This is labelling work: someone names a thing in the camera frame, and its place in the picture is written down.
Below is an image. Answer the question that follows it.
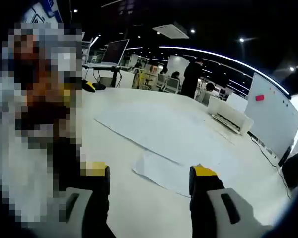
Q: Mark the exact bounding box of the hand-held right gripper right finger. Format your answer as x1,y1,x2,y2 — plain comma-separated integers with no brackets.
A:
189,163,274,238

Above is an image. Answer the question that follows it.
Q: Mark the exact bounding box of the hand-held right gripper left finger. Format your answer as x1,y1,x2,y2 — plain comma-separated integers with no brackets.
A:
62,165,116,238

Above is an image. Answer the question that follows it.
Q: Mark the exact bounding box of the black laptop stand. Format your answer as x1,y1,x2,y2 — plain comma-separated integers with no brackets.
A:
83,64,122,88

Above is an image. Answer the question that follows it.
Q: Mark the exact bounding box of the white table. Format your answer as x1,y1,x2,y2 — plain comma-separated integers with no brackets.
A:
64,70,293,238

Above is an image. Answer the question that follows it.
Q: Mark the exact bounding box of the white mesh office chair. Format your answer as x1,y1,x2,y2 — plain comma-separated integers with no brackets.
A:
163,77,180,94

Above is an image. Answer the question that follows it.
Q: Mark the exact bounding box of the white printer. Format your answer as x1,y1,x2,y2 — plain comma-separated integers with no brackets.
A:
207,93,254,136

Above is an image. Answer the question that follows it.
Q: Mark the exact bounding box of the black bag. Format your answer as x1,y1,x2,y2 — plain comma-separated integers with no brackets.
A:
282,149,298,190

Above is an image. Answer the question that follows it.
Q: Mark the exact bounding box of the white ceiling light strip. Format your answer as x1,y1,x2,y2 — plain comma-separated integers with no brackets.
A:
160,45,292,96

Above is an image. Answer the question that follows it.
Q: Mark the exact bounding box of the ceiling air conditioner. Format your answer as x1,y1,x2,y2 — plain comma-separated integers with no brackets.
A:
152,23,190,40

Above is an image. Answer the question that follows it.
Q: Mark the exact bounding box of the whiteboard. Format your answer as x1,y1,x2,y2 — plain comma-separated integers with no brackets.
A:
244,72,298,159

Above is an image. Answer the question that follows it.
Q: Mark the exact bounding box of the yellow metal frame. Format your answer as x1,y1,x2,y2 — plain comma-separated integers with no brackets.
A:
132,69,155,89

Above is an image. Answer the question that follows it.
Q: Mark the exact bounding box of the black cable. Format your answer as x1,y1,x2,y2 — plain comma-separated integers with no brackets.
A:
247,131,291,199

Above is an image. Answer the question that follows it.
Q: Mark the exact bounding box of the blue white wall sign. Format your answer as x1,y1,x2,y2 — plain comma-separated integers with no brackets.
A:
24,0,63,24

